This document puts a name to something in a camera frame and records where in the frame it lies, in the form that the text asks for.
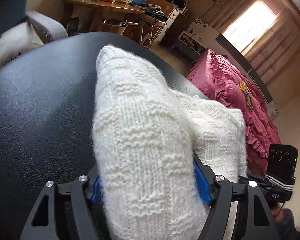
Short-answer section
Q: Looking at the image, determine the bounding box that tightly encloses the black leather table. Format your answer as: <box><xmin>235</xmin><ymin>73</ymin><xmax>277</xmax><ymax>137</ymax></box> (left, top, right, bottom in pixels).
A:
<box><xmin>0</xmin><ymin>32</ymin><xmax>201</xmax><ymax>239</ymax></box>

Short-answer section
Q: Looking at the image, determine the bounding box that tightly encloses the blue yellow grey armchair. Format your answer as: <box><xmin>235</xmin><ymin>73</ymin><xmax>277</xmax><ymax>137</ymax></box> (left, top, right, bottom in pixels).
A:
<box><xmin>0</xmin><ymin>0</ymin><xmax>68</xmax><ymax>43</ymax></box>

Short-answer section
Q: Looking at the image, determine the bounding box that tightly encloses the white low cabinet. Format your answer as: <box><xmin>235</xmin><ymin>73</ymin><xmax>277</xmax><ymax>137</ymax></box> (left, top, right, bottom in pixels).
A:
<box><xmin>172</xmin><ymin>17</ymin><xmax>219</xmax><ymax>61</ymax></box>

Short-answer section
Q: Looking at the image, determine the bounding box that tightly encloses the beige curtain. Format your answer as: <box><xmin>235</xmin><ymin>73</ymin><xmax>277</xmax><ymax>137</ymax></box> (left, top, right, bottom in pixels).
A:
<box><xmin>201</xmin><ymin>0</ymin><xmax>300</xmax><ymax>83</ymax></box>

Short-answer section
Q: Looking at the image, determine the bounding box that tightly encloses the wooden side table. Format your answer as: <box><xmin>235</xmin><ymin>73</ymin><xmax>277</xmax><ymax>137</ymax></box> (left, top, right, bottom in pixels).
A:
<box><xmin>61</xmin><ymin>0</ymin><xmax>144</xmax><ymax>33</ymax></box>

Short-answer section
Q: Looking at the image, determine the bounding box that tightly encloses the white deer print pillow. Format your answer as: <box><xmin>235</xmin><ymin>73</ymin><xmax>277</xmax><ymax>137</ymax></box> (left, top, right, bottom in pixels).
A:
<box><xmin>0</xmin><ymin>22</ymin><xmax>43</xmax><ymax>69</ymax></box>

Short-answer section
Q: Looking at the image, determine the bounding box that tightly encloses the round stool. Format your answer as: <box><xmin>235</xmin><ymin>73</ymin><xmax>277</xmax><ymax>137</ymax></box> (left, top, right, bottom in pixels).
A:
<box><xmin>139</xmin><ymin>15</ymin><xmax>166</xmax><ymax>49</ymax></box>

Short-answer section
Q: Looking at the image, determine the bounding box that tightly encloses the pink ruffled bedspread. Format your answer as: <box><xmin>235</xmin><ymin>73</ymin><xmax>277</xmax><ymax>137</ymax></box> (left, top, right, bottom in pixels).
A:
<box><xmin>187</xmin><ymin>49</ymin><xmax>281</xmax><ymax>177</ymax></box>

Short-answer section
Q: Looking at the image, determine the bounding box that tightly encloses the white knitted sweater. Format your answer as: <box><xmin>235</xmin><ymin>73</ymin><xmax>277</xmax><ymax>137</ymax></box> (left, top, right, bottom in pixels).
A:
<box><xmin>92</xmin><ymin>45</ymin><xmax>247</xmax><ymax>239</ymax></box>

